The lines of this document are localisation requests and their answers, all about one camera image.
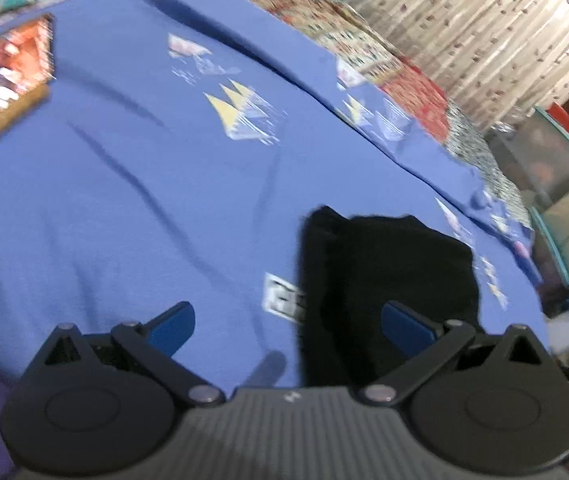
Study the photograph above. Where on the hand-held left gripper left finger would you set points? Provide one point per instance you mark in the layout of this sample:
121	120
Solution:
174	327

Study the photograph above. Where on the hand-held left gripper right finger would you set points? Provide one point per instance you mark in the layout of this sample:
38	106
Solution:
407	327

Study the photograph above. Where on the black pants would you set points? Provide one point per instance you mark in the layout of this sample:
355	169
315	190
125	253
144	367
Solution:
389	265

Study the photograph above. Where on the blue printed bedsheet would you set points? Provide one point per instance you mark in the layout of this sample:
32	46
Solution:
114	200

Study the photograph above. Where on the clear plastic storage bin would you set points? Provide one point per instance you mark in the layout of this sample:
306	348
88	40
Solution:
544	155

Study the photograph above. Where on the red floral quilt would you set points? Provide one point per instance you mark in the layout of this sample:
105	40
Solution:
379	65

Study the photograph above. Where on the orange printed box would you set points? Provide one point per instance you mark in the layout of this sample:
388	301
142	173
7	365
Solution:
12	75

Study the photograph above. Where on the beige floral curtain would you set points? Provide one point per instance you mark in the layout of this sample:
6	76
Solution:
464	30

